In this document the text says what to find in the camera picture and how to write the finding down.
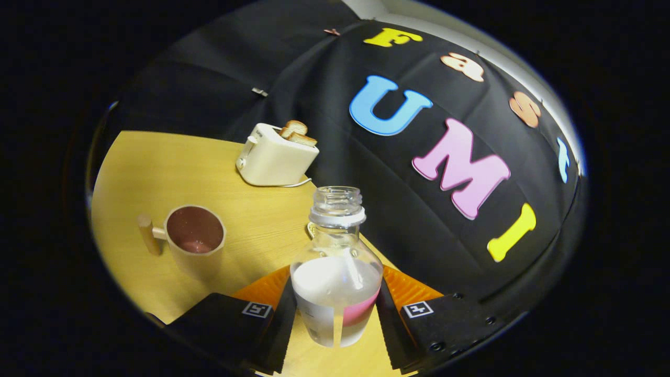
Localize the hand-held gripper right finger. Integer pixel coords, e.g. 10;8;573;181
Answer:
377;265;529;374

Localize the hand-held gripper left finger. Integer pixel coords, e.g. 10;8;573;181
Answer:
166;265;298;375

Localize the clear juice bottle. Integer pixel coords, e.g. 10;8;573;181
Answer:
290;186;384;348

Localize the cream cup with wooden handle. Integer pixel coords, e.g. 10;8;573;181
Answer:
137;205;227;281

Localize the black backdrop cloth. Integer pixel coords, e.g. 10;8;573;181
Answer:
105;0;587;315

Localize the white toaster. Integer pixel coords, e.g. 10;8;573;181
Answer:
236;123;320;187

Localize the wooden table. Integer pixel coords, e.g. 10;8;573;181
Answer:
90;130;419;377

